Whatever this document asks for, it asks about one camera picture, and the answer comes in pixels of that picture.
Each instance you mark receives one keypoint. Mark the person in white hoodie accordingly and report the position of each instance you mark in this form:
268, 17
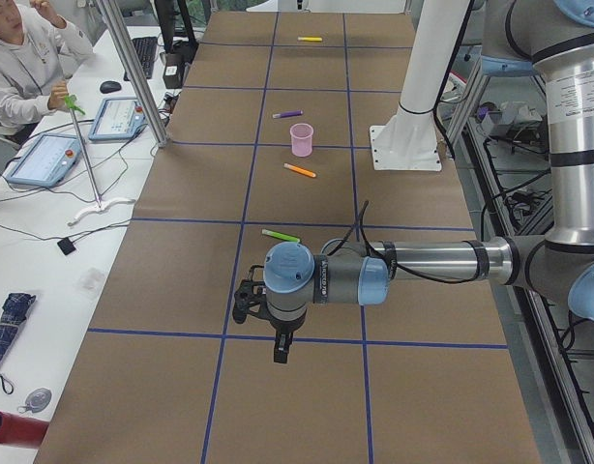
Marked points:
33, 84

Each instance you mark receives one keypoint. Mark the near teach pendant tablet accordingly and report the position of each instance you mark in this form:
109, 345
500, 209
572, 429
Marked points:
47, 161

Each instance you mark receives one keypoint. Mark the silver reacher grabber tool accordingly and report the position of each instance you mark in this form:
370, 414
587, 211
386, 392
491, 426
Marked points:
99, 206

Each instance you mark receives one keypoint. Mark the green highlighter pen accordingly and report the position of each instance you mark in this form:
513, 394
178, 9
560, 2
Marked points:
280, 236

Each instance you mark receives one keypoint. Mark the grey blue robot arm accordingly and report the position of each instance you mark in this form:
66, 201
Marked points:
554, 39

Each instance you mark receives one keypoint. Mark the round grey keychain tag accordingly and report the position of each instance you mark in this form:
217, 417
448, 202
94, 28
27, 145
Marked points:
36, 401

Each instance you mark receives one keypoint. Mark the folded navy umbrella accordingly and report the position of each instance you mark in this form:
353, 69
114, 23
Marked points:
14, 312

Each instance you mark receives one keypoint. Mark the black computer mouse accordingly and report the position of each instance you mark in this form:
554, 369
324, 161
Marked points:
110, 86

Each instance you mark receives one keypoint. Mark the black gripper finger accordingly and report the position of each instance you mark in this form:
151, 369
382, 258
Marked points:
280, 354

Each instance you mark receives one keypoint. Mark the pink mesh pen holder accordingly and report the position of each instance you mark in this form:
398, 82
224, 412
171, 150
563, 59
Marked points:
301, 139

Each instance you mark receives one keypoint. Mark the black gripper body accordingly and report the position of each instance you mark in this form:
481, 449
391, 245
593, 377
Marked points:
282, 330

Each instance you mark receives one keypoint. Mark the black keyboard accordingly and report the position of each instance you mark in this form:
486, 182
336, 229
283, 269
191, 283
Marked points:
146, 51

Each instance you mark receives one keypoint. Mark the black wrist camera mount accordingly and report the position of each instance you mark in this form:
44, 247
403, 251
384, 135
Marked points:
250, 298

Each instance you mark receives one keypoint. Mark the black box white label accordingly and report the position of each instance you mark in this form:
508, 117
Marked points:
173, 70

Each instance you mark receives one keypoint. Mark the small black square device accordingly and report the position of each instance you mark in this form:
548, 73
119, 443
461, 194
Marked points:
66, 245

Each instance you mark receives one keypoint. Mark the teach pendant tablet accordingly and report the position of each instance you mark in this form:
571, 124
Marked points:
118, 119
47, 161

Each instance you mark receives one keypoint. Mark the clear plastic small box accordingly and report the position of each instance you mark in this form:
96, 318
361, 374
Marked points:
91, 283

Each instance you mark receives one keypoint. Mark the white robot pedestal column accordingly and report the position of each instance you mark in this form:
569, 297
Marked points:
408, 141

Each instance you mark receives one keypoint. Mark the purple highlighter pen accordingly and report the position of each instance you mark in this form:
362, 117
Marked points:
288, 114

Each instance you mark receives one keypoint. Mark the orange highlighter pen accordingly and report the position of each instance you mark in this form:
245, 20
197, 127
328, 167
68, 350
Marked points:
300, 170

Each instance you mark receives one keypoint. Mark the far teach pendant tablet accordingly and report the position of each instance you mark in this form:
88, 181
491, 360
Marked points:
118, 119

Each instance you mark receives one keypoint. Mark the aluminium frame post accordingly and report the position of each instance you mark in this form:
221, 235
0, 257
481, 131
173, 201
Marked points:
122, 40

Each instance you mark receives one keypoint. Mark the red cylinder bottle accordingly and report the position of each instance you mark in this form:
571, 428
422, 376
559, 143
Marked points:
21, 432

